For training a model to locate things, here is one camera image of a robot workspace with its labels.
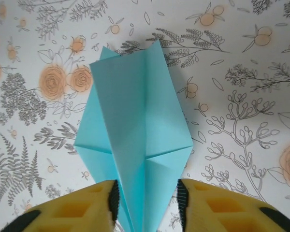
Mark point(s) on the floral patterned table cover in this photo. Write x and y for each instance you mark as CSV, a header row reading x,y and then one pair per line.
x,y
232,72

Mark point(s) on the light blue paper sheet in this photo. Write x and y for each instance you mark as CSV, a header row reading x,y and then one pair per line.
x,y
135,120

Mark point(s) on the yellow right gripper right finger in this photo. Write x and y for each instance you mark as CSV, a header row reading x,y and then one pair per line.
x,y
220,212

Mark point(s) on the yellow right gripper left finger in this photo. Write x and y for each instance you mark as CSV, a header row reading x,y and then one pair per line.
x,y
70,212

